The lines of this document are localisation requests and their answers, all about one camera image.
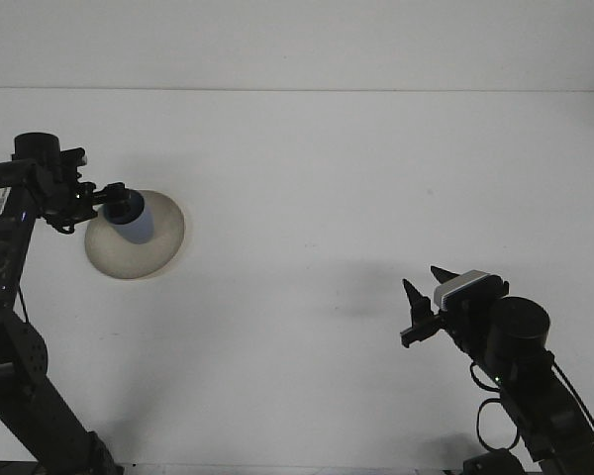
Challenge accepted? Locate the pale blue cup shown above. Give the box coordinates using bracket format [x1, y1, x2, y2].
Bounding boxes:
[101, 190, 155, 246]

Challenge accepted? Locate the pale round plate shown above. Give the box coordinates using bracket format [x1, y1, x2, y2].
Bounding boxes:
[83, 189, 186, 280]

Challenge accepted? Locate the looped black cable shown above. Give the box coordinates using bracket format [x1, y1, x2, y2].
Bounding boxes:
[468, 362, 522, 454]

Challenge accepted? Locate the thin black cable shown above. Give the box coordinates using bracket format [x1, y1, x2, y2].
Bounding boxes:
[548, 362, 594, 462]
[15, 279, 31, 326]

